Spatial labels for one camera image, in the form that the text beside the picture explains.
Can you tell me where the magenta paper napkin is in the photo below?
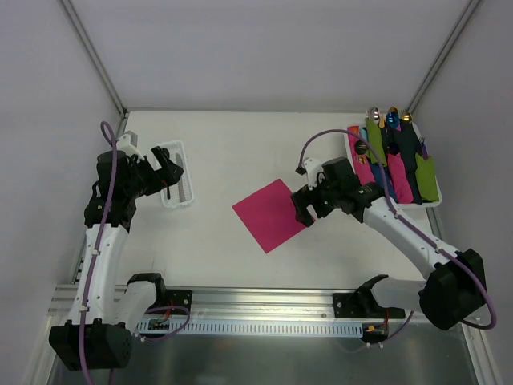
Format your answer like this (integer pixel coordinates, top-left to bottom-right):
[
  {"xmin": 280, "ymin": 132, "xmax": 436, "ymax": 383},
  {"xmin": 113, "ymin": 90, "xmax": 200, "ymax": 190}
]
[{"xmin": 232, "ymin": 179, "xmax": 306, "ymax": 253}]

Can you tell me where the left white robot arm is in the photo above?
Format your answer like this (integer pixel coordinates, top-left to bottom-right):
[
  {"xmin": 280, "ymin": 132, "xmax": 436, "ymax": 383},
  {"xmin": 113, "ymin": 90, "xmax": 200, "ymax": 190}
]
[{"xmin": 49, "ymin": 146, "xmax": 184, "ymax": 375}]

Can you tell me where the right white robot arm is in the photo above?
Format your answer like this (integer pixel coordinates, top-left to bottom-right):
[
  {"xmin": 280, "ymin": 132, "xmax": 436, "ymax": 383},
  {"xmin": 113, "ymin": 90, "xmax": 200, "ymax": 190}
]
[{"xmin": 291, "ymin": 156, "xmax": 487, "ymax": 330}]

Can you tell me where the magenta napkin roll left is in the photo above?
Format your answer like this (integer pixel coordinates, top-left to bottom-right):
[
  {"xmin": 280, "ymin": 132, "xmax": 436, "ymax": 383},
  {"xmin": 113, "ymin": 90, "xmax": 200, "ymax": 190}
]
[{"xmin": 347, "ymin": 126, "xmax": 374, "ymax": 184}]

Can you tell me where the magenta napkin roll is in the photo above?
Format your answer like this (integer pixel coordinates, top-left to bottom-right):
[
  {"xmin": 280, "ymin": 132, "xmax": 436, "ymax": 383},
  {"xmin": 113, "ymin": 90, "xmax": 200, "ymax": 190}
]
[
  {"xmin": 387, "ymin": 153, "xmax": 414, "ymax": 204},
  {"xmin": 347, "ymin": 126, "xmax": 374, "ymax": 184}
]

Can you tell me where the blue napkin roll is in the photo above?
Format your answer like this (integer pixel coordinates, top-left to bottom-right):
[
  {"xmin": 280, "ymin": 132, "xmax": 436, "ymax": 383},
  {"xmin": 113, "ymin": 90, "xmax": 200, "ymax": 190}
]
[{"xmin": 370, "ymin": 163, "xmax": 398, "ymax": 203}]

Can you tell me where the black spoon in roll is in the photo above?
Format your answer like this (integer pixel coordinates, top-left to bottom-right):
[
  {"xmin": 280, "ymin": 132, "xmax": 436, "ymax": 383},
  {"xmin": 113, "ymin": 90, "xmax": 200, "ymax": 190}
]
[{"xmin": 354, "ymin": 140, "xmax": 369, "ymax": 156}]

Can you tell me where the magenta napkin roll middle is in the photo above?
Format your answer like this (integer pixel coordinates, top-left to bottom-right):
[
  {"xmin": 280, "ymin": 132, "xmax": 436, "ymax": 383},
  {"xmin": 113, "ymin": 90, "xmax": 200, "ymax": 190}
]
[{"xmin": 387, "ymin": 153, "xmax": 414, "ymax": 204}]

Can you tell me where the silver spoon in roll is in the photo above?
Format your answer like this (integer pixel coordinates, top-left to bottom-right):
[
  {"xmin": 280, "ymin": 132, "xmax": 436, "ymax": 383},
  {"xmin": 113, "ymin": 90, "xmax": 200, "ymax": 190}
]
[{"xmin": 366, "ymin": 107, "xmax": 381, "ymax": 124}]

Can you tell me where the black napkin roll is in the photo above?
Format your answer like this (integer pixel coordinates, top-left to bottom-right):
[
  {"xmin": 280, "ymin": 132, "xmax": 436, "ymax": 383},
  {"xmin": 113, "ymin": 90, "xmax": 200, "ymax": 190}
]
[{"xmin": 392, "ymin": 120, "xmax": 422, "ymax": 205}]

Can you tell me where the blue spoon in roll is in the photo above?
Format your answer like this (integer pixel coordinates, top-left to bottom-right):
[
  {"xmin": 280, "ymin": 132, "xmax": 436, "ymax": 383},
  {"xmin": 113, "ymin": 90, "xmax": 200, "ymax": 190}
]
[{"xmin": 385, "ymin": 106, "xmax": 400, "ymax": 129}]

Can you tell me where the green napkin roll right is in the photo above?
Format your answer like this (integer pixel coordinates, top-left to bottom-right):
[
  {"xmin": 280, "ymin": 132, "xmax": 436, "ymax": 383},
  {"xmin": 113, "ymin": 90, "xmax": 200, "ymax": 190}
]
[{"xmin": 415, "ymin": 154, "xmax": 439, "ymax": 202}]

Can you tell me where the gold spoon in roll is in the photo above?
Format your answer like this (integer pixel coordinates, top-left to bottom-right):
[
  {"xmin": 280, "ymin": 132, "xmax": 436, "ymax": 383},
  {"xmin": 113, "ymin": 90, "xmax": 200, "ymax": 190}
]
[{"xmin": 400, "ymin": 111, "xmax": 413, "ymax": 123}]

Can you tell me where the white perforated cutlery basket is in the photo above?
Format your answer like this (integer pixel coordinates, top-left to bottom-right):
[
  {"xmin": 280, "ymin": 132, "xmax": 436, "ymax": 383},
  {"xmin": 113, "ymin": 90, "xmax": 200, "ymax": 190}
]
[{"xmin": 160, "ymin": 140, "xmax": 195, "ymax": 209}]

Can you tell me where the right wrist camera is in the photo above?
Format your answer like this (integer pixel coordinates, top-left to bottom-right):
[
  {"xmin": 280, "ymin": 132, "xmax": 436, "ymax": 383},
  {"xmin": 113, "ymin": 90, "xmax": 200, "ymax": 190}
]
[{"xmin": 295, "ymin": 157, "xmax": 322, "ymax": 190}]

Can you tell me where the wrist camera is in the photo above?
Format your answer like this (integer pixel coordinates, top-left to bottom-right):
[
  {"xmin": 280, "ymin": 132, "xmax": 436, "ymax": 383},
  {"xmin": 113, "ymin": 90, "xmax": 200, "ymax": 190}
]
[
  {"xmin": 116, "ymin": 131, "xmax": 143, "ymax": 158},
  {"xmin": 295, "ymin": 157, "xmax": 322, "ymax": 190}
]

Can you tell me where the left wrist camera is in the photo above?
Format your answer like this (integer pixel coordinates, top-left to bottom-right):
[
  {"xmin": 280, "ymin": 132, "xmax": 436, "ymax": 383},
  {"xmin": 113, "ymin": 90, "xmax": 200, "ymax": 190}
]
[{"xmin": 116, "ymin": 131, "xmax": 143, "ymax": 158}]

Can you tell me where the right black mount plate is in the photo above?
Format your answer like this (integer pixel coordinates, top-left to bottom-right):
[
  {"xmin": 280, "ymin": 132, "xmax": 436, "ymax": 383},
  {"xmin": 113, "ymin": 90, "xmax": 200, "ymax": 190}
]
[{"xmin": 332, "ymin": 290, "xmax": 406, "ymax": 319}]

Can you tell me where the black mount plate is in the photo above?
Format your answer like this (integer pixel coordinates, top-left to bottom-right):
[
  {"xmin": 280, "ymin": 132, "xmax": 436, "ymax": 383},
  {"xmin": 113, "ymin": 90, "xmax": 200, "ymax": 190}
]
[
  {"xmin": 160, "ymin": 289, "xmax": 193, "ymax": 316},
  {"xmin": 332, "ymin": 290, "xmax": 406, "ymax": 319}
]

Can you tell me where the left black mount plate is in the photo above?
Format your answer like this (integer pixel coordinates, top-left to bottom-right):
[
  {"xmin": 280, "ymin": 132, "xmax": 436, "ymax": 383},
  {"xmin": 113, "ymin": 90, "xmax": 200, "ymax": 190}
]
[{"xmin": 160, "ymin": 289, "xmax": 193, "ymax": 316}]

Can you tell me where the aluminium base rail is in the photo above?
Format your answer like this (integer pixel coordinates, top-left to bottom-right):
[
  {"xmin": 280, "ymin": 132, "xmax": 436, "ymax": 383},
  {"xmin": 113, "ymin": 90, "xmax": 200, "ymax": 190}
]
[{"xmin": 47, "ymin": 280, "xmax": 482, "ymax": 322}]

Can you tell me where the white slotted cable duct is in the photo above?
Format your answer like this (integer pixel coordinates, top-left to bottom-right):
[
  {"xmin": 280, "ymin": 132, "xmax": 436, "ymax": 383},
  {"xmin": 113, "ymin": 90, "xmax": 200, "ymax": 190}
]
[{"xmin": 135, "ymin": 318, "xmax": 364, "ymax": 338}]

